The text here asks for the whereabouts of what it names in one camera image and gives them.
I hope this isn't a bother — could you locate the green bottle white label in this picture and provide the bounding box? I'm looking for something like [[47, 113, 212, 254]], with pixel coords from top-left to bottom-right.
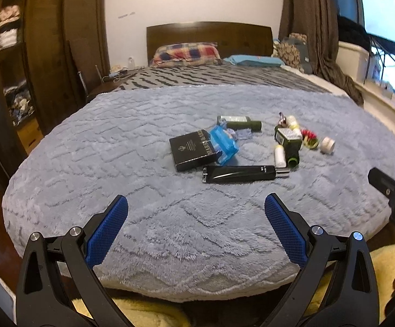
[[274, 127, 303, 153]]

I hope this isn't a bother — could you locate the small white yellow tube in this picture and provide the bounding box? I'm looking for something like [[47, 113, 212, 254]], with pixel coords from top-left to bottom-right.
[[274, 145, 287, 168]]

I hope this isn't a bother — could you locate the black cosmetics box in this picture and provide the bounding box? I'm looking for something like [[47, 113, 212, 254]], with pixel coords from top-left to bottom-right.
[[169, 129, 222, 172]]

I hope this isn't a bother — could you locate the yellow fluffy rug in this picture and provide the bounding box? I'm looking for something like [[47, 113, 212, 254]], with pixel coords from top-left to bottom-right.
[[72, 243, 395, 327]]

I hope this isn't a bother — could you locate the white tape roll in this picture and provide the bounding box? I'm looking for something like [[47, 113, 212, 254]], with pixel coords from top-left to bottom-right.
[[320, 137, 335, 154]]

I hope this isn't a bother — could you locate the red green wrapper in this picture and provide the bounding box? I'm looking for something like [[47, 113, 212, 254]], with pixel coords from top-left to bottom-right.
[[301, 128, 319, 149]]

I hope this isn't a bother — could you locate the white storage box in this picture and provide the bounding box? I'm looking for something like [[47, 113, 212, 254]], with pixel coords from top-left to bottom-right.
[[336, 41, 370, 83]]

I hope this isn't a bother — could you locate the white yellow lotion bottle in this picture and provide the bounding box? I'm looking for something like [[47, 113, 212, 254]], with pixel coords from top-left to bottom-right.
[[285, 115, 303, 139]]

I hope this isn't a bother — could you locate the black cosmetic tube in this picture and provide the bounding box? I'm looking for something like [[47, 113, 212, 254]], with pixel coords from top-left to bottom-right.
[[203, 165, 290, 184]]

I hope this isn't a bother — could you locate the patterned cushion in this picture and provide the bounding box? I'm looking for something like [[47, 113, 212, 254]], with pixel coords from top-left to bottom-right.
[[272, 32, 313, 75]]

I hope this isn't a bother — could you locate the blue plastic packet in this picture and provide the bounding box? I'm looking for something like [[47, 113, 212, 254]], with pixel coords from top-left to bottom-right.
[[209, 126, 239, 165]]

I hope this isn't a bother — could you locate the dark green bottle lying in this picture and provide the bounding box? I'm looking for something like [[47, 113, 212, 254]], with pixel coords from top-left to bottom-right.
[[217, 115, 262, 132]]

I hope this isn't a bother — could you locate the grey fluffy blanket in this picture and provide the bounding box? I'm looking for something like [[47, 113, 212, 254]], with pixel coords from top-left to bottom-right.
[[2, 85, 395, 302]]

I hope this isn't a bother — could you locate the brown curtain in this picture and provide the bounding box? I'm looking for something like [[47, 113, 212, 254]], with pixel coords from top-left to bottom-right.
[[278, 0, 364, 106]]

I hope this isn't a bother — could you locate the light blue pillow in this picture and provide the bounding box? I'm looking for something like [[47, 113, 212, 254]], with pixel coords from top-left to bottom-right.
[[223, 55, 284, 67]]

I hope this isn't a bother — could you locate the dark wooden headboard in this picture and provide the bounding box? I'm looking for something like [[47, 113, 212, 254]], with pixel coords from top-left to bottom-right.
[[146, 22, 273, 65]]

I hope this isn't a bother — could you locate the cluttered nightstand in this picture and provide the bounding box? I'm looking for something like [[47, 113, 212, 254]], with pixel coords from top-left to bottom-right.
[[86, 66, 143, 103]]

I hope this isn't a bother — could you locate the plaid pillow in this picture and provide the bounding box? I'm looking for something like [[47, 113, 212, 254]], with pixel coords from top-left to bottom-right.
[[149, 42, 222, 68]]

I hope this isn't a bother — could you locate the zebra striped bedsheet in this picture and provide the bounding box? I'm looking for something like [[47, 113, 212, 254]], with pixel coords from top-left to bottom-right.
[[119, 64, 328, 93]]

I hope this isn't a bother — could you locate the wooden wardrobe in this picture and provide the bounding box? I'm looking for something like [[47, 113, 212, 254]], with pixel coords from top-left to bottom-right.
[[0, 0, 110, 188]]

